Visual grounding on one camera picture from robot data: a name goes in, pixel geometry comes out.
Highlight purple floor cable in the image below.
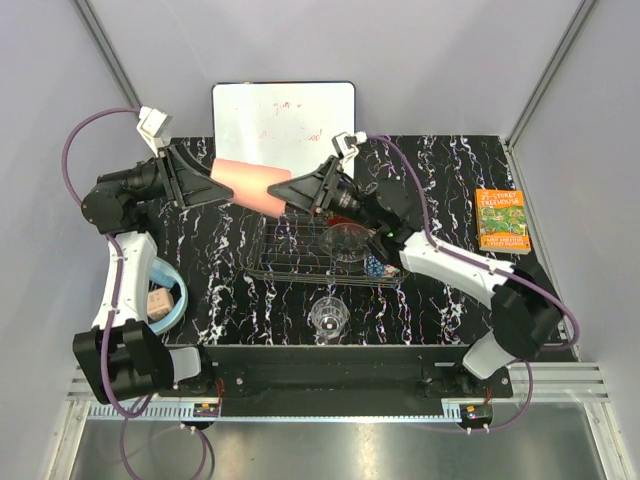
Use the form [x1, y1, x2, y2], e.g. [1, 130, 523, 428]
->
[121, 399, 216, 480]

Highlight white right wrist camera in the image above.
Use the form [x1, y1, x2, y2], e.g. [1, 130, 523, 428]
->
[332, 131, 368, 162]

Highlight grey cable duct rail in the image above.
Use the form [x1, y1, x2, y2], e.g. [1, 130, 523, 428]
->
[89, 397, 494, 424]

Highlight metal wire dish rack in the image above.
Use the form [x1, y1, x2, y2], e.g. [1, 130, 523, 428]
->
[241, 212, 407, 288]

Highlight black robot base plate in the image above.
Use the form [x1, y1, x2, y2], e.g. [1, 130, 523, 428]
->
[162, 345, 513, 402]

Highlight clear drinking glass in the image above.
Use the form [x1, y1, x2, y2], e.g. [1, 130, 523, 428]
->
[309, 296, 350, 345]

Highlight red floral bowl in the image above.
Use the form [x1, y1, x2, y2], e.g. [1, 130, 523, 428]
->
[323, 210, 350, 226]

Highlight clear glass plate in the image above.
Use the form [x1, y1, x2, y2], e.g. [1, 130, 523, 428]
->
[318, 223, 372, 264]

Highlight blue triangle pattern bowl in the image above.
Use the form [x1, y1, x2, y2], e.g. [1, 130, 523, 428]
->
[364, 255, 400, 278]

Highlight pink plastic cup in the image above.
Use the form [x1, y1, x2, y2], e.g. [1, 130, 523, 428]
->
[210, 158, 292, 218]

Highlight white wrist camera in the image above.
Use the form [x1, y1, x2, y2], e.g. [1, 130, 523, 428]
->
[136, 106, 172, 157]
[332, 131, 368, 162]

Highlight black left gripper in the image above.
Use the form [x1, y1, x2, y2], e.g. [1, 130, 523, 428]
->
[97, 143, 237, 211]

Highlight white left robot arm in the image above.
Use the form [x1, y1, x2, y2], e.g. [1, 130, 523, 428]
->
[72, 144, 232, 405]

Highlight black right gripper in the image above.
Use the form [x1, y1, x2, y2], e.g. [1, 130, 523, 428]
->
[268, 155, 383, 232]

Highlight orange treehouse book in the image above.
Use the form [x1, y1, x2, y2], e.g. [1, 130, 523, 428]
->
[475, 189, 532, 255]

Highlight white dry-erase board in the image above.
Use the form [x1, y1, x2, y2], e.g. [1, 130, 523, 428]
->
[212, 81, 356, 177]

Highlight pink cube block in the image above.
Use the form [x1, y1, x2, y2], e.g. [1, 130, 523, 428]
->
[147, 287, 174, 322]

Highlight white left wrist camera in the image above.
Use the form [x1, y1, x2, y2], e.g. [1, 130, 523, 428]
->
[136, 106, 172, 157]

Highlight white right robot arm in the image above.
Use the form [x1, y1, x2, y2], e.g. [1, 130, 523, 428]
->
[267, 157, 563, 397]

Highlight light blue headphones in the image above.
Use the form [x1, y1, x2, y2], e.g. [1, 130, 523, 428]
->
[147, 258, 189, 336]

